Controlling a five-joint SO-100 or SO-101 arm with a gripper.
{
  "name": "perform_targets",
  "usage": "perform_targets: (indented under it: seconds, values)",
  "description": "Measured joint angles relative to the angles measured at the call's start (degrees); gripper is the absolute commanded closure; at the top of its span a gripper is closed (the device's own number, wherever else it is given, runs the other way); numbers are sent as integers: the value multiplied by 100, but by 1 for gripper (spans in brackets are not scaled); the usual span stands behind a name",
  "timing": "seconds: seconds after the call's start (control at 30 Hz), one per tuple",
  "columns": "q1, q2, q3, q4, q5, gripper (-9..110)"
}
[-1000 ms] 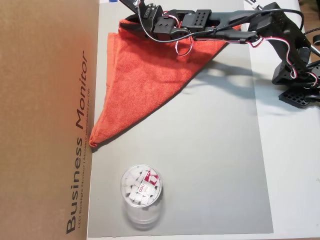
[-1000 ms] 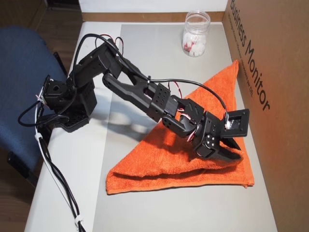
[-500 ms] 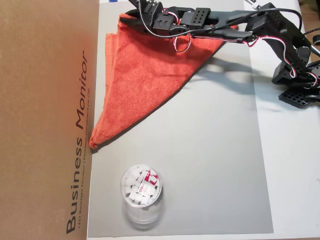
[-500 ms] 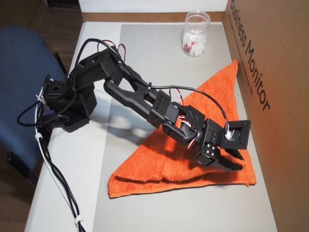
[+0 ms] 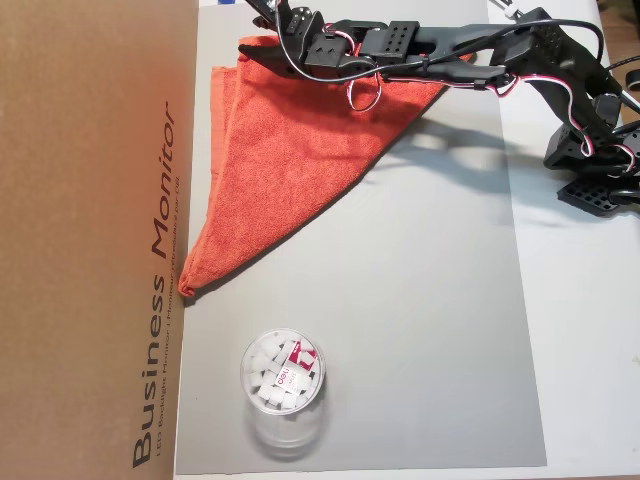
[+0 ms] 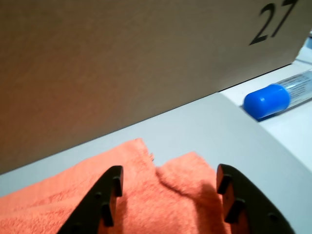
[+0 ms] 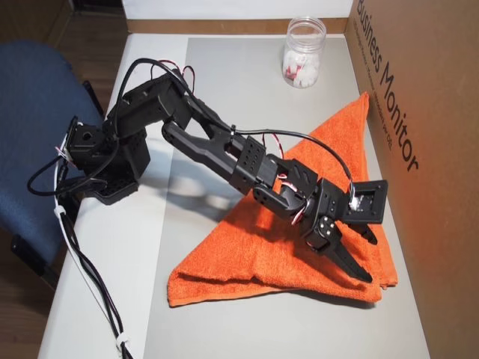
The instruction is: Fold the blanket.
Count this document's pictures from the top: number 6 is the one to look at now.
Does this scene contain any orange terry towel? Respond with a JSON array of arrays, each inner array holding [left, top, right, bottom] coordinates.
[[0, 137, 232, 234]]

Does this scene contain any brown cardboard monitor box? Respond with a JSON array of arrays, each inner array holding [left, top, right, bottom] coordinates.
[[0, 0, 312, 175]]

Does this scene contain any blue capped clear tube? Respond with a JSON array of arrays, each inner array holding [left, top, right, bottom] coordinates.
[[243, 69, 312, 122]]

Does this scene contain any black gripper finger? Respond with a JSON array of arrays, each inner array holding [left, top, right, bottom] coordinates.
[[216, 163, 294, 234], [57, 165, 124, 234]]

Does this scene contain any grey table mat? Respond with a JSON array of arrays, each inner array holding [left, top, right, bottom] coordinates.
[[0, 92, 312, 234]]

